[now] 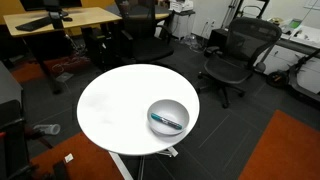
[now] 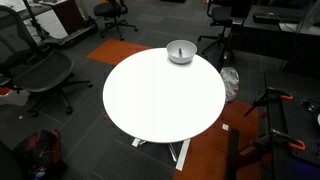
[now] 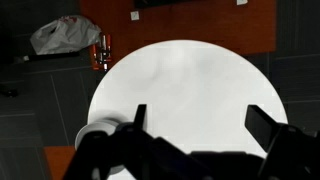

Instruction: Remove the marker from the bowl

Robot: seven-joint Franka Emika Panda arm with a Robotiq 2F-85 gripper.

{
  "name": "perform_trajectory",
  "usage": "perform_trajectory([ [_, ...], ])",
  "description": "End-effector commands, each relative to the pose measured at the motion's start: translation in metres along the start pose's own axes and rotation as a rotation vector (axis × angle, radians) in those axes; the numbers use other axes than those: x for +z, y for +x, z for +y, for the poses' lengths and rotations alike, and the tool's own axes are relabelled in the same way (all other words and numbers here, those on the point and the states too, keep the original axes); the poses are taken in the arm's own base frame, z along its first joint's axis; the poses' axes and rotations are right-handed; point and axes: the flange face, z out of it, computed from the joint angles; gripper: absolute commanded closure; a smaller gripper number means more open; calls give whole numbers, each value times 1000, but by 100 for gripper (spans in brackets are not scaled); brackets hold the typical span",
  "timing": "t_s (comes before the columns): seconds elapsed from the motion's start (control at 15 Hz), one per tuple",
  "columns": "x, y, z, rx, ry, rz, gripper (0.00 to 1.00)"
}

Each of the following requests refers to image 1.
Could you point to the black mesh office chair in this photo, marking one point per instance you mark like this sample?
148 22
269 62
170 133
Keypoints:
231 65

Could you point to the black chair at left edge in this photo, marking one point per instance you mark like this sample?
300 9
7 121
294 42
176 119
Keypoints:
14 155

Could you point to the clear plastic cup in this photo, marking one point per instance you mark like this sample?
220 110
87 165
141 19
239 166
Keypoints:
48 129

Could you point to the black electric scooter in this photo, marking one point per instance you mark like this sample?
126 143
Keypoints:
280 78

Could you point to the wooden desk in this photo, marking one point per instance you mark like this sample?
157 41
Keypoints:
49 42

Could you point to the white paper tag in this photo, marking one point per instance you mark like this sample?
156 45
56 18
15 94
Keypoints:
68 158

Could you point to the round white table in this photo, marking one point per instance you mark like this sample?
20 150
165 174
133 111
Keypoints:
112 109

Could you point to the white bowl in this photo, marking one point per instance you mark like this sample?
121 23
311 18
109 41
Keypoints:
169 109

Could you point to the black monitor with stand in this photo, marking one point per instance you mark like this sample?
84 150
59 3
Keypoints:
53 7

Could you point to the black keyboard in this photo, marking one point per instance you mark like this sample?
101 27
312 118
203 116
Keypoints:
34 25

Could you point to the teal marker pen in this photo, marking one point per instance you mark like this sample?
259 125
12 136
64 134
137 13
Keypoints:
166 121

